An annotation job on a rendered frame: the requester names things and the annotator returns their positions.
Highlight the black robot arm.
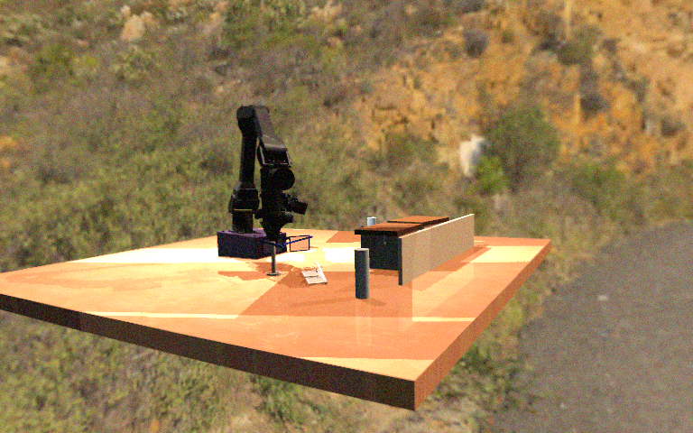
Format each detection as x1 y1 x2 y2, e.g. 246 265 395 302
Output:
228 104 308 234

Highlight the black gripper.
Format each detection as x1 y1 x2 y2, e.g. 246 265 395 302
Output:
254 189 293 244

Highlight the tan flat panel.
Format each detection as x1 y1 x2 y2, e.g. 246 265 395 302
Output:
398 214 474 286

